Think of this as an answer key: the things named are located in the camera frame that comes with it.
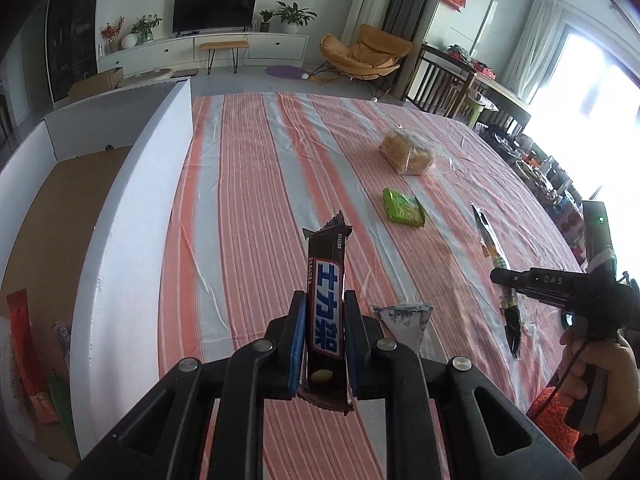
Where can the triangular white printed packet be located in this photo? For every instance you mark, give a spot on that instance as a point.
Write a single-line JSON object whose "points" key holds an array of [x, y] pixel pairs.
{"points": [[402, 322]]}

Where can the orange lounge chair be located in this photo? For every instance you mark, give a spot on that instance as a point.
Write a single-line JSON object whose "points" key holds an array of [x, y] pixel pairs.
{"points": [[360, 52]]}

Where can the red flowers in vase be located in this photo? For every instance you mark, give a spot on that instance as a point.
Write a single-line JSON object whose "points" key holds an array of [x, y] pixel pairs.
{"points": [[112, 30]]}

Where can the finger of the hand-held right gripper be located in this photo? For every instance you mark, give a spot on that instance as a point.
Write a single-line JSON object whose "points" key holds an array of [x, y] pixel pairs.
{"points": [[510, 280]]}

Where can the brown cardboard box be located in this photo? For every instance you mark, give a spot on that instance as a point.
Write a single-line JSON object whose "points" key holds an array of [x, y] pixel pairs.
{"points": [[97, 82]]}

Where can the round white vase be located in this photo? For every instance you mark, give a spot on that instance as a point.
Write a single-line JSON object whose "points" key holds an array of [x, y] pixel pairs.
{"points": [[129, 41]]}

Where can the large potted green plant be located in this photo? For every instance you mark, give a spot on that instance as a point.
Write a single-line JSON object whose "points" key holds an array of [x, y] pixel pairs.
{"points": [[295, 15]]}

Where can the small potted green plant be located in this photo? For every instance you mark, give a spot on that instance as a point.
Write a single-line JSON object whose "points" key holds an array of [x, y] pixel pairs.
{"points": [[266, 17]]}

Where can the grey curtain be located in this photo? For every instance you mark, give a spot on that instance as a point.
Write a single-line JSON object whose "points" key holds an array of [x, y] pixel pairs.
{"points": [[407, 0]]}

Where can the large bright window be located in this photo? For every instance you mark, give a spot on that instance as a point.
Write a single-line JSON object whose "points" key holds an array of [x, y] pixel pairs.
{"points": [[600, 85]]}

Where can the brown chocolate bar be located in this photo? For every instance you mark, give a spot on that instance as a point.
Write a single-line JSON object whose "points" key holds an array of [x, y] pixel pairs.
{"points": [[325, 310]]}

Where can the bread loaf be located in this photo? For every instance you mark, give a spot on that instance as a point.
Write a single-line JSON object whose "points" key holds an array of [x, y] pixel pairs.
{"points": [[405, 152]]}

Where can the leafy plant in vase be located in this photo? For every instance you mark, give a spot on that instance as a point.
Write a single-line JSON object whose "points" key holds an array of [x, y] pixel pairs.
{"points": [[146, 25]]}

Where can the red snack packet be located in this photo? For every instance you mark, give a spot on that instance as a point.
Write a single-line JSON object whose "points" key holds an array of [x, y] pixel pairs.
{"points": [[27, 350]]}

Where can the white cardboard box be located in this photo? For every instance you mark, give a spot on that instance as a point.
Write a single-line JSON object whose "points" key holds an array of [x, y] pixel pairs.
{"points": [[130, 210]]}

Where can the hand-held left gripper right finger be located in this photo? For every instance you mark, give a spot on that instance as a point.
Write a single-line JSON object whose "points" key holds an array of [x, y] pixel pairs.
{"points": [[352, 345]]}

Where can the wooden stool with metal legs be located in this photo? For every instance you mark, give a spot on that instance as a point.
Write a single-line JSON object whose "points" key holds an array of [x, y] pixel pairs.
{"points": [[223, 45]]}

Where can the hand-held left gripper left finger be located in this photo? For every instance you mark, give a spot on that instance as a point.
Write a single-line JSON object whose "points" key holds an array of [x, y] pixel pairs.
{"points": [[298, 345]]}

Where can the green snack packet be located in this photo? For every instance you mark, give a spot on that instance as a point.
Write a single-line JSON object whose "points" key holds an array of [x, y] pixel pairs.
{"points": [[404, 206]]}

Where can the purple floor rug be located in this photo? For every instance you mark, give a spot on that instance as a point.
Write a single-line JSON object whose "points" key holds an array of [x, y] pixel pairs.
{"points": [[284, 71]]}

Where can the person's right hand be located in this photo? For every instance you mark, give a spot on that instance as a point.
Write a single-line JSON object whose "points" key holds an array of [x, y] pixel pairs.
{"points": [[622, 385]]}

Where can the pile of red packages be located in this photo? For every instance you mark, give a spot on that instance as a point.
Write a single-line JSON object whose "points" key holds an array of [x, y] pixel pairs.
{"points": [[472, 62]]}

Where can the covered standing air conditioner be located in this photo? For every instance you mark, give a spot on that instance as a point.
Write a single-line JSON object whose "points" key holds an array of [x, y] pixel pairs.
{"points": [[372, 0]]}

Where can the orange fleece clothing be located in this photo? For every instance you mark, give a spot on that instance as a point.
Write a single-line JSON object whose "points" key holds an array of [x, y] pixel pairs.
{"points": [[550, 415]]}

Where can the black bowl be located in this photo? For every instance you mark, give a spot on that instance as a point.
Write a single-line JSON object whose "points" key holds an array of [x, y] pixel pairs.
{"points": [[500, 136]]}

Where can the green and white packet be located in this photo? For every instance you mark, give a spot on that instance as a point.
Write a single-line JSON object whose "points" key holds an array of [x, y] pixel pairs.
{"points": [[62, 400]]}

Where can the cluster of small bottles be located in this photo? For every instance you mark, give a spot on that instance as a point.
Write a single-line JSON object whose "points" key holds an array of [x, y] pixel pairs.
{"points": [[550, 175]]}

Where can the striped orange grey tablecloth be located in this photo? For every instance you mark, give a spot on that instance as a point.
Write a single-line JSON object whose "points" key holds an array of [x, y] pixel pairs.
{"points": [[260, 185]]}

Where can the white television cabinet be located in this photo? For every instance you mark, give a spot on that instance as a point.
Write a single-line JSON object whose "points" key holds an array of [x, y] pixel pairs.
{"points": [[170, 52]]}

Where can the long thin snack packet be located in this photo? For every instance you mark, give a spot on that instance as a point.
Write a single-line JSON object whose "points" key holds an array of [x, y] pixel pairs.
{"points": [[487, 240]]}

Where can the white sheer curtain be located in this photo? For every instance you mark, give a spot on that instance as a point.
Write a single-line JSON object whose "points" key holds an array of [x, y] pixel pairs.
{"points": [[535, 45]]}

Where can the black flat television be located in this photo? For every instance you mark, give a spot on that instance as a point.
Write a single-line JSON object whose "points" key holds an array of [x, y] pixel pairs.
{"points": [[215, 10]]}

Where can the person's right forearm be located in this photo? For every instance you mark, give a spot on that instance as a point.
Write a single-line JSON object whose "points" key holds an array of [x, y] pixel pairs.
{"points": [[610, 450]]}

